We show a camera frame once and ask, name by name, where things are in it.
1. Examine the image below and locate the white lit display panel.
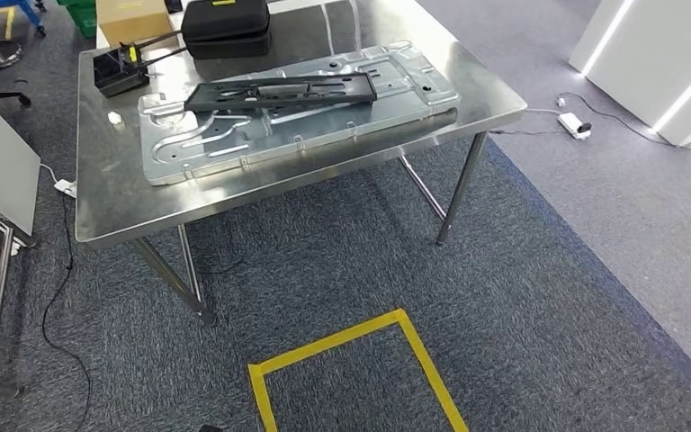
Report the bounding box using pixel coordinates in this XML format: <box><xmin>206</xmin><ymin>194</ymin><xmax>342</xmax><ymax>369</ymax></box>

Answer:
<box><xmin>569</xmin><ymin>0</ymin><xmax>691</xmax><ymax>148</ymax></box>

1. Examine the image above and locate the stamped sheet metal panel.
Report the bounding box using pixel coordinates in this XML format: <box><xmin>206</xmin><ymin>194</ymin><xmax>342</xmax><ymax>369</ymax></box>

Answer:
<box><xmin>138</xmin><ymin>40</ymin><xmax>461</xmax><ymax>187</ymax></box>

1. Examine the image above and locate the black floor cable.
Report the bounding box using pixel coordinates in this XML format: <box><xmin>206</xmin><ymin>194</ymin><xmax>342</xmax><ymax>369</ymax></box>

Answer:
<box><xmin>41</xmin><ymin>196</ymin><xmax>92</xmax><ymax>432</ymax></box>
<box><xmin>560</xmin><ymin>92</ymin><xmax>691</xmax><ymax>154</ymax></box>

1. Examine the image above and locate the white table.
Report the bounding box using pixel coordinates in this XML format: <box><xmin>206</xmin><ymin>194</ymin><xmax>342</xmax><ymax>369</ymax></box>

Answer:
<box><xmin>95</xmin><ymin>0</ymin><xmax>346</xmax><ymax>50</ymax></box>

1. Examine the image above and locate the green plastic crate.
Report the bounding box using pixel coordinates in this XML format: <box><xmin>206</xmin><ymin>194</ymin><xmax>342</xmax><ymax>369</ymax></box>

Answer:
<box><xmin>58</xmin><ymin>0</ymin><xmax>97</xmax><ymax>38</ymax></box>

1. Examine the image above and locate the black plastic plate frame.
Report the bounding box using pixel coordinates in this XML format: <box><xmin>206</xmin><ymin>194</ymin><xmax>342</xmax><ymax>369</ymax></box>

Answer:
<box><xmin>183</xmin><ymin>71</ymin><xmax>379</xmax><ymax>114</ymax></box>

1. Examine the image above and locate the steel workbench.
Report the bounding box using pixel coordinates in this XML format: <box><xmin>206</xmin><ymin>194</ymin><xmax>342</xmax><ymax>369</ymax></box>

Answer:
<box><xmin>74</xmin><ymin>0</ymin><xmax>528</xmax><ymax>328</ymax></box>

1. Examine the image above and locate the blue metal cart frame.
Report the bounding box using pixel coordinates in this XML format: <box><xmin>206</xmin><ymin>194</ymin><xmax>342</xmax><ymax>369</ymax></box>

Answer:
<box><xmin>0</xmin><ymin>0</ymin><xmax>48</xmax><ymax>38</ymax></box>

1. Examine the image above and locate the black zipped case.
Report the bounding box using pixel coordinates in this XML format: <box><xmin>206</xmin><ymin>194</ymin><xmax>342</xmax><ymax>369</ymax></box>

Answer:
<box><xmin>180</xmin><ymin>0</ymin><xmax>273</xmax><ymax>61</ymax></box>

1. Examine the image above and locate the brown cardboard box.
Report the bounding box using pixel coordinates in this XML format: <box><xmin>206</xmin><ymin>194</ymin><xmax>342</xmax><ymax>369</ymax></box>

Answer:
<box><xmin>95</xmin><ymin>0</ymin><xmax>175</xmax><ymax>49</ymax></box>

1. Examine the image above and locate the black remote controller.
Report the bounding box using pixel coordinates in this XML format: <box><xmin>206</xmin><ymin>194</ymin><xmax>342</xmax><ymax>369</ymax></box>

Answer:
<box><xmin>92</xmin><ymin>31</ymin><xmax>189</xmax><ymax>98</ymax></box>

